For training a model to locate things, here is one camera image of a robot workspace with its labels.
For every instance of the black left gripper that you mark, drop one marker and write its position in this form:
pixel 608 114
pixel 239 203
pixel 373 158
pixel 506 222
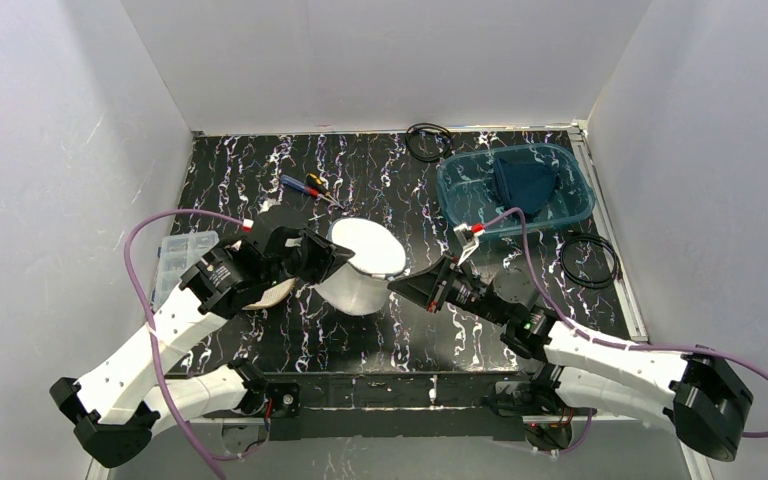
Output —
pixel 308 257

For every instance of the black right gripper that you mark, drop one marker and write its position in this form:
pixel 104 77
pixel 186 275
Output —
pixel 440 292

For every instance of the white mesh bag blue trim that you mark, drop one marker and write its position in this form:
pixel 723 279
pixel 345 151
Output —
pixel 359 287

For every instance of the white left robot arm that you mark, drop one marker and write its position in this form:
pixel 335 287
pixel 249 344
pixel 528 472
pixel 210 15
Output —
pixel 117 408

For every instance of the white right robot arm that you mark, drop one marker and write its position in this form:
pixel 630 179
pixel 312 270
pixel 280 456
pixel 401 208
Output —
pixel 696 396

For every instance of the white mesh bag tan trim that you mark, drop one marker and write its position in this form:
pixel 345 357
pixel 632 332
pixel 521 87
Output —
pixel 273 296

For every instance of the dark blue bra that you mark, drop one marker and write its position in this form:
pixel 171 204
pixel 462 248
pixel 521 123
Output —
pixel 524 185

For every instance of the teal plastic bin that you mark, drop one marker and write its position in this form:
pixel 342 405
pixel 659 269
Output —
pixel 466 191

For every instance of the clear plastic screw box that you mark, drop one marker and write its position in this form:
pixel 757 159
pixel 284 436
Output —
pixel 176 254

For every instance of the black orange handled screwdriver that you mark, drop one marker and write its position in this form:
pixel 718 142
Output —
pixel 314 182

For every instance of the blue handled screwdriver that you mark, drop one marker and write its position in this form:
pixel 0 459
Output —
pixel 301 186

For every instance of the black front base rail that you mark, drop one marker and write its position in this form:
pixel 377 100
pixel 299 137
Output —
pixel 501 406

